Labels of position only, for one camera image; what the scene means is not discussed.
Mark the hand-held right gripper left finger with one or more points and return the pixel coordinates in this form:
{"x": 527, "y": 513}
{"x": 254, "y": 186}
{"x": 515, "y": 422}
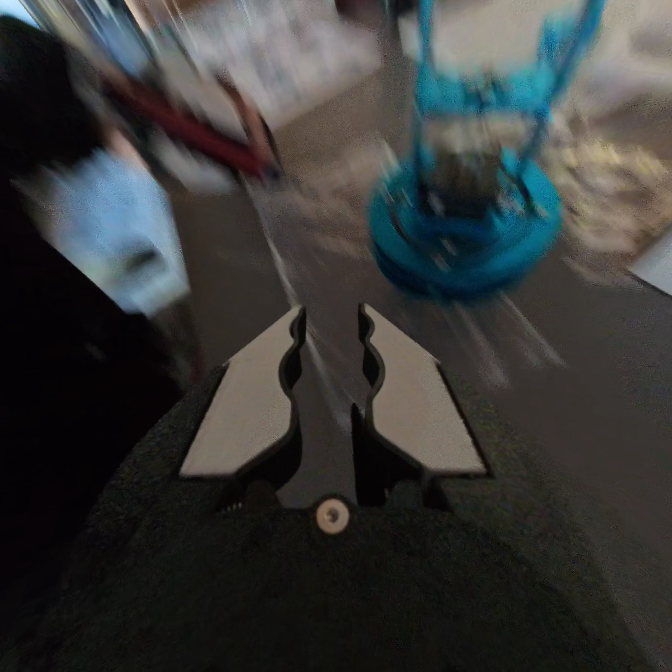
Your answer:
{"x": 246, "y": 420}

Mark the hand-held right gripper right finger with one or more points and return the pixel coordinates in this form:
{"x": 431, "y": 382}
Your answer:
{"x": 420, "y": 420}

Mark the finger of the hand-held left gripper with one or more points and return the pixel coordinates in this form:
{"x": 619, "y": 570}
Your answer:
{"x": 194, "y": 173}
{"x": 220, "y": 99}

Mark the blue toy robot arm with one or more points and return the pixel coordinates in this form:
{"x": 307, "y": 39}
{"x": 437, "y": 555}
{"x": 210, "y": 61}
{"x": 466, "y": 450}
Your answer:
{"x": 462, "y": 252}

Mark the white instruction booklet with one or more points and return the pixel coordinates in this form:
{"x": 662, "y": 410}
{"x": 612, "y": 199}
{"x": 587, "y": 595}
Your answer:
{"x": 294, "y": 57}

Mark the large clear plastic bag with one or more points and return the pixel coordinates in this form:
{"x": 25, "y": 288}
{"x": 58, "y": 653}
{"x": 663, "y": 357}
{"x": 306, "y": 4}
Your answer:
{"x": 341, "y": 262}

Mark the pile of small parts bags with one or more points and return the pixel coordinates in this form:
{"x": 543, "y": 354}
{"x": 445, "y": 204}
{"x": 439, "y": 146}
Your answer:
{"x": 603, "y": 173}

